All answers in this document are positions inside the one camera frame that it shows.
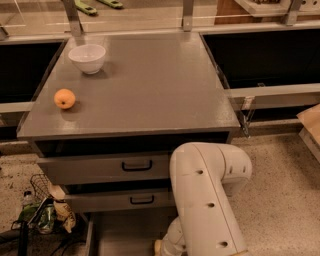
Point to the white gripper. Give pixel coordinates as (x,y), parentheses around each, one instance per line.
(157,248)

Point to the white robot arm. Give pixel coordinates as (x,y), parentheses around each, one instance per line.
(203,176)

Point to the grey middle drawer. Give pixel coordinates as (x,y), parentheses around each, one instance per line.
(120,200)

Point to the grey open bottom drawer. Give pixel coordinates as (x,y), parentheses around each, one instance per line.
(127,232)

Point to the grey top drawer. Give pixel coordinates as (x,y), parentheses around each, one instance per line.
(91,169)

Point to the grey drawer cabinet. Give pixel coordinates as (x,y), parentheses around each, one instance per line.
(153,93)

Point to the beige patterned bag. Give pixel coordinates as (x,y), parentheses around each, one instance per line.
(63,210)

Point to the green snack bag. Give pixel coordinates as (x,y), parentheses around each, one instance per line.
(39,217)

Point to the clear plastic bottle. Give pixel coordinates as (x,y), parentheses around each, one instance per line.
(28,199)

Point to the orange fruit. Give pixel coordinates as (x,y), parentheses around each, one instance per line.
(64,99)

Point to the brown cardboard box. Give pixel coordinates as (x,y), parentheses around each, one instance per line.
(310,119)

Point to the white ceramic bowl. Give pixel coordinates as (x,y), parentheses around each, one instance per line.
(88,58)

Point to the wooden board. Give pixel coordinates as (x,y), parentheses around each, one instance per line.
(230,12)

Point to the green tool right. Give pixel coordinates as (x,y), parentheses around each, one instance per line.
(115,4)

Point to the green tool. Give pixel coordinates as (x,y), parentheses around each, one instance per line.
(115,4)
(85,8)

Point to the green tool left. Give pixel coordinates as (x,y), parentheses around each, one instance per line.
(85,8)

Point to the black wire basket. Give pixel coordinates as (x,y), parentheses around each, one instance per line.
(39,183)

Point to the metal post middle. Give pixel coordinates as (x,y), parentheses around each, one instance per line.
(187,15)

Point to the metal post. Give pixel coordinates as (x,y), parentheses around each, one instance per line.
(73,17)
(290,17)
(187,15)

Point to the metal post left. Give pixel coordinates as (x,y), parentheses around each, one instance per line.
(73,17)

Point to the metal post right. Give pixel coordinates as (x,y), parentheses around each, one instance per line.
(290,17)

